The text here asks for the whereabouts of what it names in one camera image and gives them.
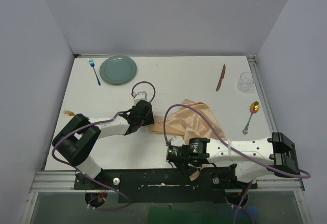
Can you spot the blue fork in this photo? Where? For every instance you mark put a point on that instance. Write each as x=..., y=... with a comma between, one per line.
x=92, y=64

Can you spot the teal round plate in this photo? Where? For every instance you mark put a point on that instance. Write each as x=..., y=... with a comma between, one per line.
x=118, y=70

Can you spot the peach satin cloth napkin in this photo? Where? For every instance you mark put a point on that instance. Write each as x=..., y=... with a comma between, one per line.
x=188, y=124

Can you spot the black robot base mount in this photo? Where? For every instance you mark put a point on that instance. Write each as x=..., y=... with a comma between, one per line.
x=216, y=185

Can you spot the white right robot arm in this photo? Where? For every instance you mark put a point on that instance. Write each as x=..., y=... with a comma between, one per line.
x=248, y=160

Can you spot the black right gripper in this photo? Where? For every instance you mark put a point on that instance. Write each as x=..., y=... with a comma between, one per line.
x=187, y=171

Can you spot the copper table knife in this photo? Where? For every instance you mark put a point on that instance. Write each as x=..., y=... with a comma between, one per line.
x=221, y=77

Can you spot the iridescent gold spoon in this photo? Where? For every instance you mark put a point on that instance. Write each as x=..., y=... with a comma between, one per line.
x=254, y=108

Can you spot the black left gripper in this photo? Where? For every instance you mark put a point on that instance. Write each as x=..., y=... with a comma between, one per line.
x=149, y=119

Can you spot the gold fork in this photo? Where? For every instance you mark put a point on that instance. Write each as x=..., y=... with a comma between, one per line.
x=68, y=113

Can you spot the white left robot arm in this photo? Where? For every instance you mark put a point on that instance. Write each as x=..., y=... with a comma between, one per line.
x=74, y=143

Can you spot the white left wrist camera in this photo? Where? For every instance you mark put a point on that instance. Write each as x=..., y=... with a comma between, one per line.
x=139, y=96

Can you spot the clear drinking glass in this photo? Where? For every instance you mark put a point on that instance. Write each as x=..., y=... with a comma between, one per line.
x=246, y=82

